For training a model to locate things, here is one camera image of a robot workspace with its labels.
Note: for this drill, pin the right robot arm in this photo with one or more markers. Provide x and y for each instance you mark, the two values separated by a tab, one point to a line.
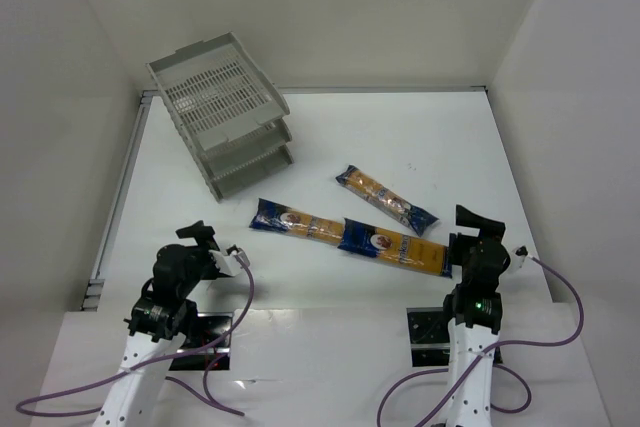
473	314

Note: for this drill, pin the small spaghetti bag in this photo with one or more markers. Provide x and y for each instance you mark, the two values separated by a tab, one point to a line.
417	219

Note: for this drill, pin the wide spaghetti bag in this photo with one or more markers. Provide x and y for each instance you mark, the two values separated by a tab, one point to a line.
395	248

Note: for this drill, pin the grey three-tier tray shelf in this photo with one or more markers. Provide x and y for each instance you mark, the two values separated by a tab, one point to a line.
228	113

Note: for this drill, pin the aluminium frame rail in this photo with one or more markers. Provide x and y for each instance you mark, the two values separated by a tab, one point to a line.
97	278

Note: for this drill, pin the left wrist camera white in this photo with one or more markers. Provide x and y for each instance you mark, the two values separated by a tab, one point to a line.
231	262

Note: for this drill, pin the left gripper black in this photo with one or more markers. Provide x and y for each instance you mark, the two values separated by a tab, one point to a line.
201	240

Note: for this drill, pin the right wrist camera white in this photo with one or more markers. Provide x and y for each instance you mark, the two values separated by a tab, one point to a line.
517	258

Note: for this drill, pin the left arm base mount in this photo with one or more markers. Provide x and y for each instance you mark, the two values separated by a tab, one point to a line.
208	327

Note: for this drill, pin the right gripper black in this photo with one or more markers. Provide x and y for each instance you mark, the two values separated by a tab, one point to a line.
470	235

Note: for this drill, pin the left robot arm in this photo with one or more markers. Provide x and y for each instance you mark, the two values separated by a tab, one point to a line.
158	326

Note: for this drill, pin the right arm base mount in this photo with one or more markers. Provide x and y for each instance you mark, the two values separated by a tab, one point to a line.
428	337

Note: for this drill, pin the long spaghetti bag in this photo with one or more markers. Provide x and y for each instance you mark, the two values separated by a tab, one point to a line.
279	218

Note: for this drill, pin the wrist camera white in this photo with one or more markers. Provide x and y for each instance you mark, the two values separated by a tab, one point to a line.
231	262
517	258

